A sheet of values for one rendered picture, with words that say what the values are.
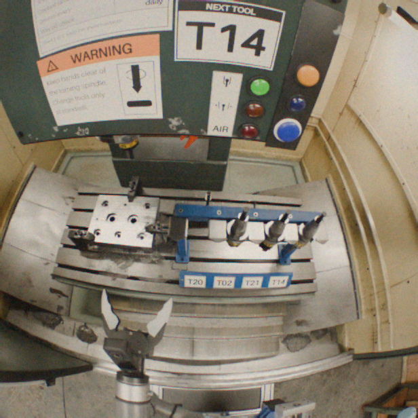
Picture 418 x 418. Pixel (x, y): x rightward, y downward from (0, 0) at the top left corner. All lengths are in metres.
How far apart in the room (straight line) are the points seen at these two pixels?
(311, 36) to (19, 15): 0.32
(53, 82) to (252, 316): 1.04
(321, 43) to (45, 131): 0.37
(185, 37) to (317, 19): 0.13
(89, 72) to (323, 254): 1.20
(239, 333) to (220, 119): 0.92
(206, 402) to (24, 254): 1.49
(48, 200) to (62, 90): 1.28
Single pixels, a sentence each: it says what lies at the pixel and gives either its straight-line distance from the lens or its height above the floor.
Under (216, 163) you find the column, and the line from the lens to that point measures 1.25.
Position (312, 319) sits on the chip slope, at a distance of 1.16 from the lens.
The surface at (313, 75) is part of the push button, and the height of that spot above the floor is 1.69.
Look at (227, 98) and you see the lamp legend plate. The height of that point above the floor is 1.64.
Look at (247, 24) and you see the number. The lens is 0.22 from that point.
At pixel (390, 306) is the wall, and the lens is 1.04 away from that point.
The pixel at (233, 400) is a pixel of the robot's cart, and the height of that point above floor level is 0.21.
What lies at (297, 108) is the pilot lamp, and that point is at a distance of 0.26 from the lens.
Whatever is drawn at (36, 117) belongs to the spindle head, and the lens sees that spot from 0.35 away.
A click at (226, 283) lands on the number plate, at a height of 0.94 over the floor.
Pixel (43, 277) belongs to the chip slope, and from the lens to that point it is 1.36.
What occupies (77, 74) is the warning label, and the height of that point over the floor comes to 1.68.
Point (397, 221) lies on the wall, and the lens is 1.01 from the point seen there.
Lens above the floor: 1.75
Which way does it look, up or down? 57 degrees down
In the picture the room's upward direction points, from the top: 8 degrees clockwise
